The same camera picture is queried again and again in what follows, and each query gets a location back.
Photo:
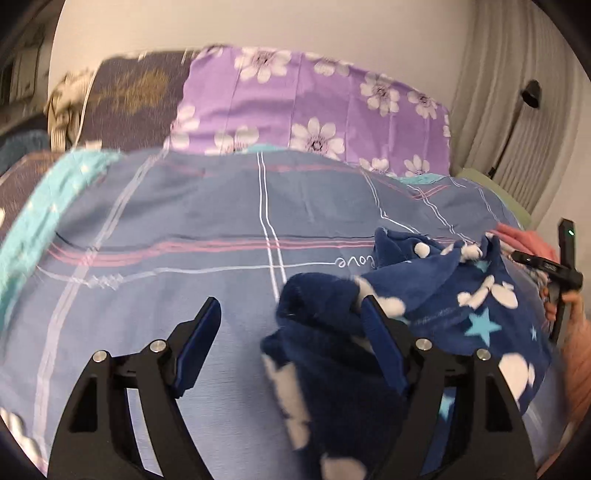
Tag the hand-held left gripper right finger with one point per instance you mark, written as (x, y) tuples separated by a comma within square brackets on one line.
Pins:
[(383, 341)]

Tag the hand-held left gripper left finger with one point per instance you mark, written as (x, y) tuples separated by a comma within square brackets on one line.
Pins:
[(198, 341)]

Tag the dark printed quilt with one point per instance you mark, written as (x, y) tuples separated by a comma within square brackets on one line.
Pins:
[(23, 189)]

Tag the dark tree-print pillow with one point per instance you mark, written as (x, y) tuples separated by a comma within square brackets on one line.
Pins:
[(134, 92)]

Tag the cream draped garment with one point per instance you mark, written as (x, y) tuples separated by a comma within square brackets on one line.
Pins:
[(69, 110)]

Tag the blue plaid bedsheet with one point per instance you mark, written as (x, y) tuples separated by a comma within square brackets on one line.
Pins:
[(184, 221)]

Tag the person's right forearm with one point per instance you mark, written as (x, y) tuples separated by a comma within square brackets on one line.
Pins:
[(577, 369)]

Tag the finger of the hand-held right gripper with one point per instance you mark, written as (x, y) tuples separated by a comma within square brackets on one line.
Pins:
[(545, 268)]

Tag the green pillow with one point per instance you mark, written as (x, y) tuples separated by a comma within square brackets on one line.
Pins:
[(489, 184)]

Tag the black floor lamp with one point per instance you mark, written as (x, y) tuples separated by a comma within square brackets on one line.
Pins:
[(531, 92)]

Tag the cream pleated curtain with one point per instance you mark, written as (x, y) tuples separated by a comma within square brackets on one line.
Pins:
[(489, 69)]

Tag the teal star-print sheet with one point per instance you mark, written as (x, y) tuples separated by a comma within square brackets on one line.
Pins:
[(60, 184)]

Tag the purple floral pillow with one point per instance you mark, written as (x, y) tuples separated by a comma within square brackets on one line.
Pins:
[(277, 101)]

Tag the person's right hand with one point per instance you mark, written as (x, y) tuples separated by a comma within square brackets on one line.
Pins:
[(581, 307)]

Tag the blue fleece star-print pajama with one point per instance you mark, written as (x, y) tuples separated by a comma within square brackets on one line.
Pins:
[(461, 277)]

